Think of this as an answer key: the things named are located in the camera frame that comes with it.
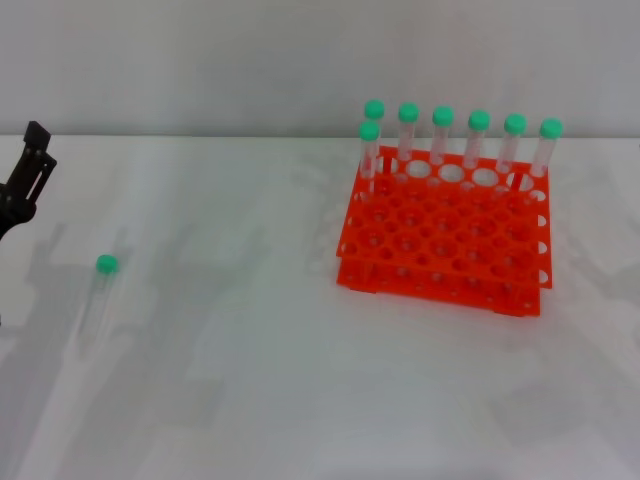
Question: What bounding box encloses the orange plastic test tube rack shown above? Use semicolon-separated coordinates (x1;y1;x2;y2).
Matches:
335;144;555;319

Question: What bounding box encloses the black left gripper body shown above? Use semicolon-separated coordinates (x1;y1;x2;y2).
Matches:
0;182;37;242

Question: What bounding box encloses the green capped clear test tube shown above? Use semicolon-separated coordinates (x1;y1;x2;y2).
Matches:
528;117;565;179
397;102;421;163
363;98;389;175
358;121;382;196
430;105;456;167
74;253;121;357
495;113;528;174
462;109;492;171

